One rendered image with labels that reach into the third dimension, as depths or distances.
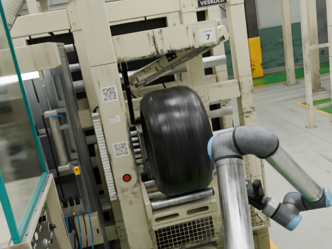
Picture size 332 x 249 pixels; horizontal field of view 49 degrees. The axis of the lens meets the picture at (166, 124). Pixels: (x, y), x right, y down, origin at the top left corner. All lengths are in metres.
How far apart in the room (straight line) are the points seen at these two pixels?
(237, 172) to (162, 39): 0.95
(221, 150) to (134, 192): 0.66
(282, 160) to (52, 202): 0.97
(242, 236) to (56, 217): 0.78
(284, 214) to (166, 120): 0.70
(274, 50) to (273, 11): 1.19
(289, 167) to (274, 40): 10.49
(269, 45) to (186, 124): 10.30
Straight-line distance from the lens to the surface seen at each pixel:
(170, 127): 1.70
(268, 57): 11.93
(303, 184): 1.70
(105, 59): 1.79
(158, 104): 1.76
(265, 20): 11.95
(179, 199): 1.92
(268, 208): 1.80
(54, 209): 1.64
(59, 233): 1.69
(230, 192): 1.42
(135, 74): 2.20
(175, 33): 2.09
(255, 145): 1.43
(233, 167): 1.44
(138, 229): 2.05
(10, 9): 2.13
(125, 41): 2.05
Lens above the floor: 1.75
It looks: 14 degrees down
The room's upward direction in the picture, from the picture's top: 10 degrees counter-clockwise
